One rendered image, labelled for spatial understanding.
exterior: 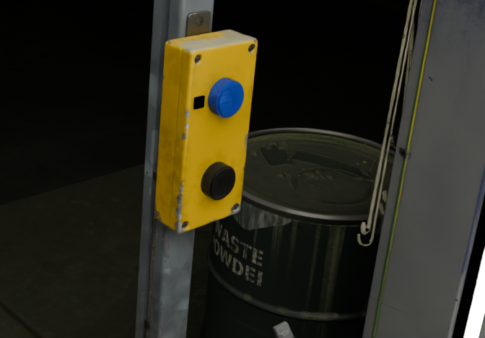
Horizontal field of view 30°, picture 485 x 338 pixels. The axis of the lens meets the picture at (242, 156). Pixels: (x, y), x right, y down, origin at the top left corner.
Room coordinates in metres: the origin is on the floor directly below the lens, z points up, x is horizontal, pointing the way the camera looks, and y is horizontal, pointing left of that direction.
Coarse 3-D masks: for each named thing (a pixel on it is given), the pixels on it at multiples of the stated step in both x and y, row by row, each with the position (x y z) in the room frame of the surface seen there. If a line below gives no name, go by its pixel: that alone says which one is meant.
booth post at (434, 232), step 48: (432, 0) 1.46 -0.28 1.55; (480, 0) 1.40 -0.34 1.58; (432, 48) 1.45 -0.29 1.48; (480, 48) 1.39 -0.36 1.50; (432, 96) 1.43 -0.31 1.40; (480, 96) 1.38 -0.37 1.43; (432, 144) 1.42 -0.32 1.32; (480, 144) 1.36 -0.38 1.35; (432, 192) 1.41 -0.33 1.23; (480, 192) 1.35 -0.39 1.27; (384, 240) 1.46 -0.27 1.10; (432, 240) 1.40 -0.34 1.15; (384, 288) 1.45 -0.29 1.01; (432, 288) 1.38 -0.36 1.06; (384, 336) 1.44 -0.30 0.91; (432, 336) 1.37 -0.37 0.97; (480, 336) 1.44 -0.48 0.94
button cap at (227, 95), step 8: (224, 80) 1.10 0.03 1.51; (232, 80) 1.10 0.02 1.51; (216, 88) 1.09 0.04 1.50; (224, 88) 1.09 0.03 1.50; (232, 88) 1.10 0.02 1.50; (240, 88) 1.11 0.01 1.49; (216, 96) 1.08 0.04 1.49; (224, 96) 1.09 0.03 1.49; (232, 96) 1.10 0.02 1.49; (240, 96) 1.11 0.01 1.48; (208, 104) 1.09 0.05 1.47; (216, 104) 1.08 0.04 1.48; (224, 104) 1.09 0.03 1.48; (232, 104) 1.10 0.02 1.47; (240, 104) 1.11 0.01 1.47; (216, 112) 1.08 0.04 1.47; (224, 112) 1.09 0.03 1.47; (232, 112) 1.10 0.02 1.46
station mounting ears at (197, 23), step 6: (198, 12) 1.14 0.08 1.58; (204, 12) 1.15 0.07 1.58; (210, 12) 1.16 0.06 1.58; (192, 18) 1.14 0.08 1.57; (198, 18) 1.14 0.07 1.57; (204, 18) 1.15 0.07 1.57; (210, 18) 1.16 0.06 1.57; (186, 24) 1.13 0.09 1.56; (192, 24) 1.14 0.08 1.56; (198, 24) 1.14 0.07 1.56; (204, 24) 1.15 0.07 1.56; (186, 30) 1.13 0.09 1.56; (192, 30) 1.14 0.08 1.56; (198, 30) 1.15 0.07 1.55; (204, 30) 1.15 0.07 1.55; (186, 36) 1.13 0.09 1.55
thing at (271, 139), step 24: (264, 144) 2.40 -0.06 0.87; (288, 144) 2.43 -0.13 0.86; (312, 144) 2.46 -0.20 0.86; (336, 144) 2.47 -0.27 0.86; (360, 144) 2.48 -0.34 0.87; (264, 168) 2.25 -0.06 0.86; (288, 168) 2.27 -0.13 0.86; (312, 168) 2.28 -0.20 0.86; (336, 168) 2.30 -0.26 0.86; (360, 168) 2.32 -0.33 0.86; (264, 192) 2.11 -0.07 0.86; (288, 192) 2.12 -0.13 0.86; (312, 192) 2.14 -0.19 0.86; (336, 192) 2.15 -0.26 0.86; (360, 192) 2.17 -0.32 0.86
